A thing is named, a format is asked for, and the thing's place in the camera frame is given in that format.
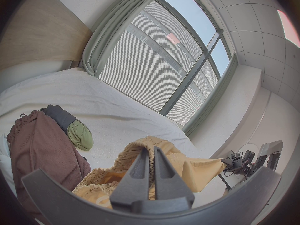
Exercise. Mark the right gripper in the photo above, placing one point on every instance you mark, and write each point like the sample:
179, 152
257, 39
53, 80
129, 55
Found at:
236, 165

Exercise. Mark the window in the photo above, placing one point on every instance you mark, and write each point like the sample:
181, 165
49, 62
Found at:
152, 55

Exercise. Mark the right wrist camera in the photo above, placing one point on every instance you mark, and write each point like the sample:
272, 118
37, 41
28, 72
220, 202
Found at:
234, 155

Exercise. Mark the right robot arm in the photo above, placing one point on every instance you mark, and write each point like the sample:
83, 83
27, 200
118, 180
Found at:
269, 149

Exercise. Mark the grey-green curtain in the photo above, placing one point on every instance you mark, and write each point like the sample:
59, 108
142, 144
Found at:
110, 31

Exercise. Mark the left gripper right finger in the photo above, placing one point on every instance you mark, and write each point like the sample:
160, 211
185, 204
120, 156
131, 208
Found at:
170, 179

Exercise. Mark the black garment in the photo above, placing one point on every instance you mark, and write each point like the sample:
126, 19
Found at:
58, 115

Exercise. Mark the brown shorts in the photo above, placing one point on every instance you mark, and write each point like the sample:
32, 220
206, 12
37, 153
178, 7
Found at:
42, 153

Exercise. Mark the green garment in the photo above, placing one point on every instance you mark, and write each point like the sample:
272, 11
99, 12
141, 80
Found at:
80, 136

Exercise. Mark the bed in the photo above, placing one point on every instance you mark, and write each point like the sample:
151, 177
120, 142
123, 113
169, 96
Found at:
105, 102

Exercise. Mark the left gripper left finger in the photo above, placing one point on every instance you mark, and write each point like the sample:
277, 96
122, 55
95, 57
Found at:
137, 179

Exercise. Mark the tan shorts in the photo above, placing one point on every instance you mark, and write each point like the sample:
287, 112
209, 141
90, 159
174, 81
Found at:
194, 170

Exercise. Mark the white garment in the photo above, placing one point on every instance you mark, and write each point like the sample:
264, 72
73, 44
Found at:
5, 158

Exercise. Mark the ceiling light panel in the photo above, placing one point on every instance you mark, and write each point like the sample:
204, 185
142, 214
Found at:
289, 28

